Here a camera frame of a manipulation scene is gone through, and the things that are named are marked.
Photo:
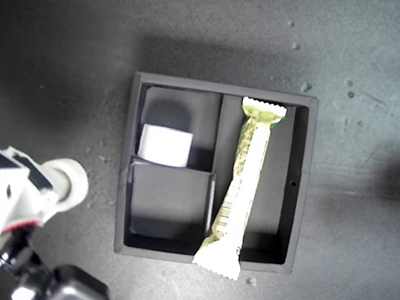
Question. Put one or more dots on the white tape roll green core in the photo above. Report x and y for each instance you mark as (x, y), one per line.
(78, 188)

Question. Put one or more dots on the snack bar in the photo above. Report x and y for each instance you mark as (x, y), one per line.
(246, 172)

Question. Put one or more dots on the black tray with wells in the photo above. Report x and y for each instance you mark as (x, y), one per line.
(177, 199)

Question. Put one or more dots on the plain white tape roll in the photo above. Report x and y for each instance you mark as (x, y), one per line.
(164, 146)

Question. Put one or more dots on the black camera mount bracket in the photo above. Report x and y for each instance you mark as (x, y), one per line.
(20, 251)

